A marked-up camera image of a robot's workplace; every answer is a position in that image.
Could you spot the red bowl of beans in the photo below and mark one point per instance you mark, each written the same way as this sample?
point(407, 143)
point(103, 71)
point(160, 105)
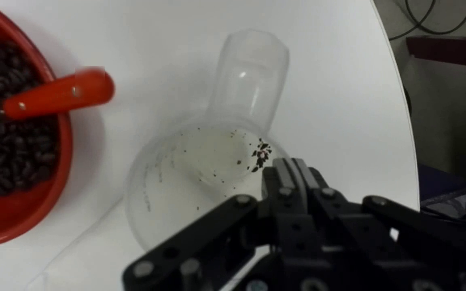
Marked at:
point(35, 154)

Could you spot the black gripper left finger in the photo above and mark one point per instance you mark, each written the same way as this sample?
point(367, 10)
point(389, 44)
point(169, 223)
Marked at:
point(207, 254)

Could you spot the orange handled spoon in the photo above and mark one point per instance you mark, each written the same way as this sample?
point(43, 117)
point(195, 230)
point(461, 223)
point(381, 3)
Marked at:
point(82, 89)

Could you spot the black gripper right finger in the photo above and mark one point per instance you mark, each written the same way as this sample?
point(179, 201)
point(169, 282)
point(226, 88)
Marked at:
point(329, 243)

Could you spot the clear plastic measuring cup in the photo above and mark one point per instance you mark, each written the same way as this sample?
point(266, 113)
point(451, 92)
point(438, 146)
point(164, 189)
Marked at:
point(218, 152)

